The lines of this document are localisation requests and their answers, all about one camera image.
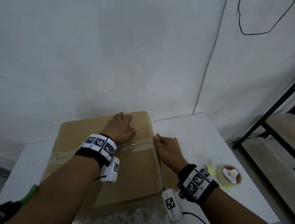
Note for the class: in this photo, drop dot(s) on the person's left hand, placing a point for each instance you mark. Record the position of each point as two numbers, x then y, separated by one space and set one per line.
121 129

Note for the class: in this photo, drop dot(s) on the person's right hand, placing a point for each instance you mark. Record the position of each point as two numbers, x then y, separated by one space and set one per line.
170 154

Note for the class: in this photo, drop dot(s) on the yellow white tape dispenser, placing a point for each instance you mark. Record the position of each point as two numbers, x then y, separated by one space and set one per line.
210 169

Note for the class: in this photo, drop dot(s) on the brown cardboard box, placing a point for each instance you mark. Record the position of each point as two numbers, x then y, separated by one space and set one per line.
129 175

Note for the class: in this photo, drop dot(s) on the clear tape roll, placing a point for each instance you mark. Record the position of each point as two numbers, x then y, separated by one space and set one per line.
219 173

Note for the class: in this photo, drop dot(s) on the person's left forearm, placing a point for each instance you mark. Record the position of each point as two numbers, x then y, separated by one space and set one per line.
57 191

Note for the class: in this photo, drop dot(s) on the person's right forearm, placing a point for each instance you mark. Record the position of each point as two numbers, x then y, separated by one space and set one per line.
225 210

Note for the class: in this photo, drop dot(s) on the black marker wristband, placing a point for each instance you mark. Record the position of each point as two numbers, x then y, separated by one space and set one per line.
198 184
94 154

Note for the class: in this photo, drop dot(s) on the beige shelf board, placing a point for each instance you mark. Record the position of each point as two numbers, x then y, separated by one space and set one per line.
265 161
283 127

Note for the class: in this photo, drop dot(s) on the black metal shelf rack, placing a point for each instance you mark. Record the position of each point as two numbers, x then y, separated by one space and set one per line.
265 117

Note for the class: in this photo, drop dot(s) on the green shirt sleeve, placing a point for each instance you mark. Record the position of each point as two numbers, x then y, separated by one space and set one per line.
30 195

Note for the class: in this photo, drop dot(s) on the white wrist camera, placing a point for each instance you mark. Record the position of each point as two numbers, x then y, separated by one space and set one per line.
110 172
171 205

